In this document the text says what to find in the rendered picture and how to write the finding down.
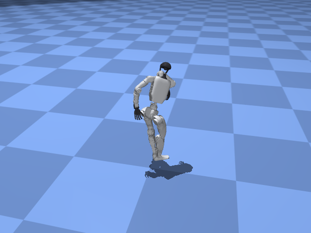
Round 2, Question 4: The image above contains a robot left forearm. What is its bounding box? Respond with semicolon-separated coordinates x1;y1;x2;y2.
133;90;139;108

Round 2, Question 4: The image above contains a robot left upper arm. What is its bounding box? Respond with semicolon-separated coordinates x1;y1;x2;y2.
135;76;156;93

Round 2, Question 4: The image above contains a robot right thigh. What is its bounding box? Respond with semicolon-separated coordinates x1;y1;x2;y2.
153;114;166;141

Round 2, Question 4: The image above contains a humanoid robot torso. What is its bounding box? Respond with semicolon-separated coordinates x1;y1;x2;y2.
144;75;171;120

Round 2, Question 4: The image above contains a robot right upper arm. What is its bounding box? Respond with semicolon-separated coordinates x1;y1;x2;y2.
157;70;176;88

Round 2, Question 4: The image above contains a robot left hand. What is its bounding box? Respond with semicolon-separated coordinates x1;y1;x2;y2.
134;105;144;120

